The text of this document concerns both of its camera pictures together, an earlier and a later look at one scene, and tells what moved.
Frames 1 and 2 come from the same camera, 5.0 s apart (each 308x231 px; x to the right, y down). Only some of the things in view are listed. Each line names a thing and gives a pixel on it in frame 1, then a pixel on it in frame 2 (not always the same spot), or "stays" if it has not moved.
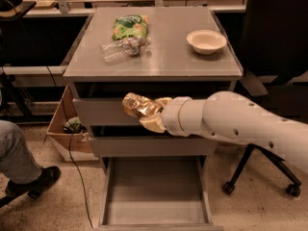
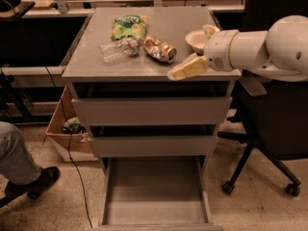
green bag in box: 74,126 stays
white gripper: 170,115 to 218,50
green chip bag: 132,25 stays
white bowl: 205,41 stays
